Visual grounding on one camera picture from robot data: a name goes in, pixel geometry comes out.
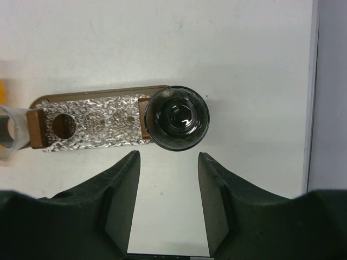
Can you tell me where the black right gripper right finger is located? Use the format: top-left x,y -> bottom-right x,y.
198,153 -> 346,259

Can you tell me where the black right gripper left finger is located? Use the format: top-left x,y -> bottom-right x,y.
1,151 -> 140,259

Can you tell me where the clear glass cup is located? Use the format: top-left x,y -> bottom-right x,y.
1,105 -> 30,160
144,86 -> 210,152

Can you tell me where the dark wooden oval tray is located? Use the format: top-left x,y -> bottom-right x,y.
29,84 -> 171,152

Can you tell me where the yellow bin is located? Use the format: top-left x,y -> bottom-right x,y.
0,82 -> 6,105

